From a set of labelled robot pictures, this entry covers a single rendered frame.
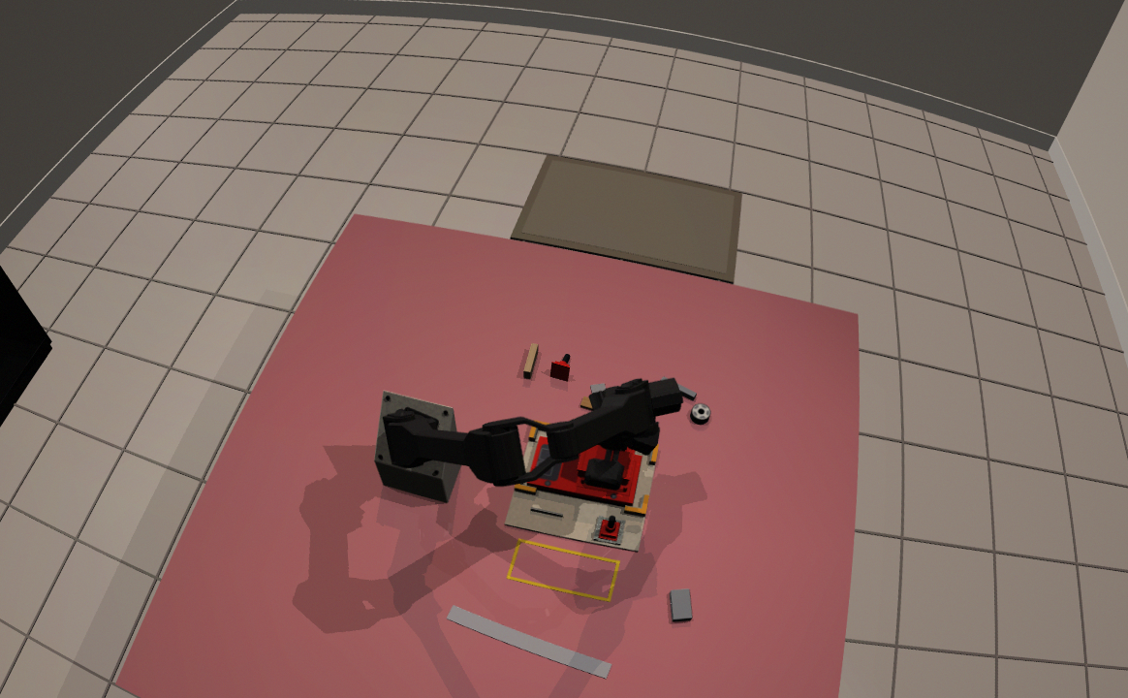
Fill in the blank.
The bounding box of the black toy tyre with grey wheel hub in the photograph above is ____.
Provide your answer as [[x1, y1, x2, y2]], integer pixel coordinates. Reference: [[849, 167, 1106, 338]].
[[690, 403, 711, 425]]

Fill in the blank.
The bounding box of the tan rectangular bar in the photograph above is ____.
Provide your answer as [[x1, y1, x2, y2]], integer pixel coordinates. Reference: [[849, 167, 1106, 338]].
[[523, 343, 539, 379]]

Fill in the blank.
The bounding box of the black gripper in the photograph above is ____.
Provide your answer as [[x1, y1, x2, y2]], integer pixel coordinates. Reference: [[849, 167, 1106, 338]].
[[584, 436, 625, 491]]

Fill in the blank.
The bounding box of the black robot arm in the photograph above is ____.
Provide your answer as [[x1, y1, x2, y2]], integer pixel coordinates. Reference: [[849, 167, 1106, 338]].
[[384, 378, 682, 487]]

